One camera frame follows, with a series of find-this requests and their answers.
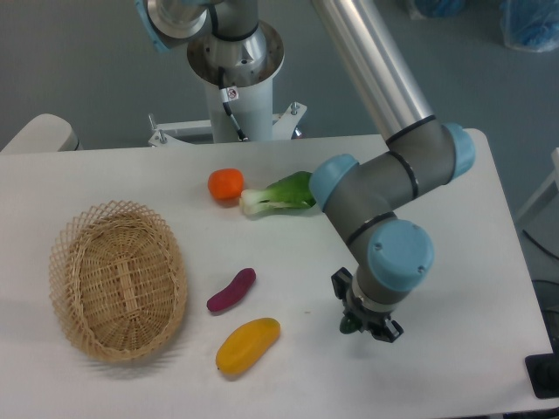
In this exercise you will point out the white furniture frame right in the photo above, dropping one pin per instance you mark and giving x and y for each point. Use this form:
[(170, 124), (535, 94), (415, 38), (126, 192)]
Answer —
[(542, 196)]

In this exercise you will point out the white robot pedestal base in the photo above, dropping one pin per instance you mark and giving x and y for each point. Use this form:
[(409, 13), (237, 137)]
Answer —
[(238, 86)]

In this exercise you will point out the blue plastic bag right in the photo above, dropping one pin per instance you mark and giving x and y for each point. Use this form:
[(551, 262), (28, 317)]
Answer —
[(529, 26)]

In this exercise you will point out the white chair armrest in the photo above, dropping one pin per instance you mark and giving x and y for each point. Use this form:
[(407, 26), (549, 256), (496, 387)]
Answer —
[(46, 133)]

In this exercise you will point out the green bok choy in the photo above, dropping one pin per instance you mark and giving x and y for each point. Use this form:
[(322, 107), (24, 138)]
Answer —
[(289, 193)]

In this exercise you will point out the blue plastic bag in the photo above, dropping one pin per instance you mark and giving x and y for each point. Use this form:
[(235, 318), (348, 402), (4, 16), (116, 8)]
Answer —
[(529, 26), (423, 9)]

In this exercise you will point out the orange tangerine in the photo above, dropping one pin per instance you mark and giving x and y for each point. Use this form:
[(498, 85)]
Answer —
[(226, 184)]

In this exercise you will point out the woven wicker basket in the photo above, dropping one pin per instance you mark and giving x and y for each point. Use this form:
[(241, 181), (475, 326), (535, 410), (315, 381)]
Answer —
[(117, 281)]

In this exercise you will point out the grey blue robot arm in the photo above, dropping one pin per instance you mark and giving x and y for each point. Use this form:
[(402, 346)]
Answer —
[(359, 199)]

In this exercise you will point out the dark green cucumber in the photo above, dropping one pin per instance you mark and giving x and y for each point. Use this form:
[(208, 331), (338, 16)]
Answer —
[(349, 325)]

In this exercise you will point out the black device at edge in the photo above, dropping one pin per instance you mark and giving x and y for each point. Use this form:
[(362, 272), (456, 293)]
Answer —
[(543, 374)]

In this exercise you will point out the purple sweet potato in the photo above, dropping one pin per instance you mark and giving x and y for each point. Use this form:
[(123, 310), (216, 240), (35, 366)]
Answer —
[(233, 293)]

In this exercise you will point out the yellow mango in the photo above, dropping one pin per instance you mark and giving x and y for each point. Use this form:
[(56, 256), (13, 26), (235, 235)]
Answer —
[(246, 345)]

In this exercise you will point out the blue plastic bag middle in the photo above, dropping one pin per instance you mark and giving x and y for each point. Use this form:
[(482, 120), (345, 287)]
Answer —
[(423, 9)]

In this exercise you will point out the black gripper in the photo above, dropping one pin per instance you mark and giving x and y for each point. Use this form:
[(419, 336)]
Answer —
[(373, 315)]

